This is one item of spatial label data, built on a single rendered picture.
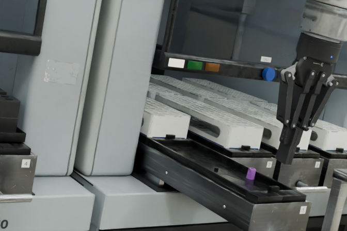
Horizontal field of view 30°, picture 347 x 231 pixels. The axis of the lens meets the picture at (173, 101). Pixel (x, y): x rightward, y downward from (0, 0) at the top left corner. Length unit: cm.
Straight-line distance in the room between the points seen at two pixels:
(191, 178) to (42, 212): 27
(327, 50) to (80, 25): 44
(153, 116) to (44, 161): 25
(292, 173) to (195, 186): 36
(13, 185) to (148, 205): 28
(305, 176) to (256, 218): 45
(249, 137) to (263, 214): 35
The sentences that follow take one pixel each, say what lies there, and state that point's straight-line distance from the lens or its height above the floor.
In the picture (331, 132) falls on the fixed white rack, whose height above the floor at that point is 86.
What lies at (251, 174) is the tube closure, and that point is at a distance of 121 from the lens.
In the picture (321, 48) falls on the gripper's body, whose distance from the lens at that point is 114.
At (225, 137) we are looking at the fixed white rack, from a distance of 137.
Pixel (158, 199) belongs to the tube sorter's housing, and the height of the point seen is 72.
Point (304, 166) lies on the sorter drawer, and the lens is 149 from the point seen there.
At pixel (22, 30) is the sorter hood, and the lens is 112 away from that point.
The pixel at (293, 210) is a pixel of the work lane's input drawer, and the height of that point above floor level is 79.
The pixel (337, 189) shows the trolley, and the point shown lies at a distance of 139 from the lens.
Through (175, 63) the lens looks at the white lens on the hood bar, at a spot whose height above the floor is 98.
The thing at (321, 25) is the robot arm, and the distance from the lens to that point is 113.
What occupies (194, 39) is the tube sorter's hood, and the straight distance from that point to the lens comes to 130.
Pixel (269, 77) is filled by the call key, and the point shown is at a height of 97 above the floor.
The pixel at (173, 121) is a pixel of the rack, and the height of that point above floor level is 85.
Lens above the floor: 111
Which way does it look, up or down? 9 degrees down
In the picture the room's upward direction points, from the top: 11 degrees clockwise
